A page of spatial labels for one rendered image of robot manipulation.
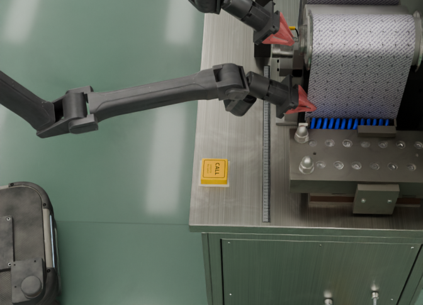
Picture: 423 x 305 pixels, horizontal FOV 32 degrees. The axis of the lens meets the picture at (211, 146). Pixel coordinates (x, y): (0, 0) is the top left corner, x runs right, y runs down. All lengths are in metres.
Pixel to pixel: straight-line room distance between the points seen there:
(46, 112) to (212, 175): 0.47
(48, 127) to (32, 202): 1.04
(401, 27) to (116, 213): 1.60
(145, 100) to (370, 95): 0.56
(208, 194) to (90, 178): 1.24
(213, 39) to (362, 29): 0.66
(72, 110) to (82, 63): 1.77
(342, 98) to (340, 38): 0.19
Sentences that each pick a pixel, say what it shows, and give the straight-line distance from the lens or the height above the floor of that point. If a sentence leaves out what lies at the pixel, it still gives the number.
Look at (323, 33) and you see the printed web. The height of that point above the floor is 1.31.
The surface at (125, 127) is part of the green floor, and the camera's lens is 3.23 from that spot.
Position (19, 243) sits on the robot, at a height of 0.24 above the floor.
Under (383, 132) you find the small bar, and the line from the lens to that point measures 1.89.
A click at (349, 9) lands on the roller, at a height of 1.23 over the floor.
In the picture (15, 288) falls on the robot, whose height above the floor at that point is 0.28.
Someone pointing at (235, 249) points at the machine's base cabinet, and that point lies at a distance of 1.99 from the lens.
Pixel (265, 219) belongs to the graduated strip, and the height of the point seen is 0.90.
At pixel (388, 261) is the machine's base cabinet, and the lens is 2.07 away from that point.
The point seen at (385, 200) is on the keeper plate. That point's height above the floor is 0.97.
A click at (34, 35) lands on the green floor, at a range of 3.71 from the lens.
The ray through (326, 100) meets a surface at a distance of 1.87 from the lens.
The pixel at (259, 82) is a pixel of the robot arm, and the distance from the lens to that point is 1.79.
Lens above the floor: 2.52
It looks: 54 degrees down
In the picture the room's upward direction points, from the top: 3 degrees counter-clockwise
